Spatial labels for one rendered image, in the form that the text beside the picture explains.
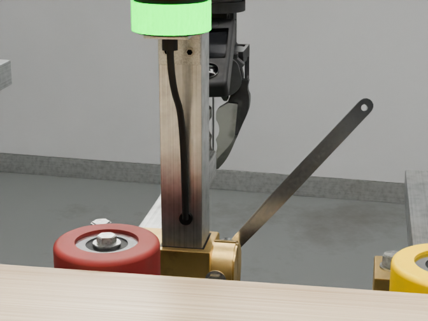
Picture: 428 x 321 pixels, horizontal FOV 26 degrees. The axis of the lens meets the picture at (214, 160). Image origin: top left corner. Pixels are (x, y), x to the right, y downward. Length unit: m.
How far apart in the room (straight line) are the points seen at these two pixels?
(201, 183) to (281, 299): 0.17
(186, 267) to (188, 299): 0.16
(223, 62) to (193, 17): 0.40
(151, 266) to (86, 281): 0.06
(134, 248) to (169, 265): 0.10
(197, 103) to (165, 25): 0.09
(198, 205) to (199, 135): 0.06
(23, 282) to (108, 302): 0.07
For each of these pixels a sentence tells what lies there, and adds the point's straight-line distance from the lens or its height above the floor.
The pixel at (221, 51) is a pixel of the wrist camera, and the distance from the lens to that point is 1.09.
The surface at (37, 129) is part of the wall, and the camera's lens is 3.85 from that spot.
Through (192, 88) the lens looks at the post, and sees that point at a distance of 0.74.
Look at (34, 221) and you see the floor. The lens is 3.37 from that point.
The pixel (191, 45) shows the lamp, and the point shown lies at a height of 1.04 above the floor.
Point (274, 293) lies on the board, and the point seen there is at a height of 0.90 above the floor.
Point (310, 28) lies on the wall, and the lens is 3.44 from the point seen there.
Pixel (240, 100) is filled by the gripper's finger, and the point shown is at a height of 0.91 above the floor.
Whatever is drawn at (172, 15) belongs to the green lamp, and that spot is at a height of 1.07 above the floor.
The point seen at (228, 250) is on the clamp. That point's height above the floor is 0.87.
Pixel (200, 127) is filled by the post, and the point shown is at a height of 0.98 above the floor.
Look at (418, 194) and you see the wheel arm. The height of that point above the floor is 0.85.
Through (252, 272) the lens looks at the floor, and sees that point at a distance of 2.90.
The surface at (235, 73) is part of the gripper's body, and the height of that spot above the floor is 0.94.
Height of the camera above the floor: 1.17
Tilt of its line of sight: 17 degrees down
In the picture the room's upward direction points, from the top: straight up
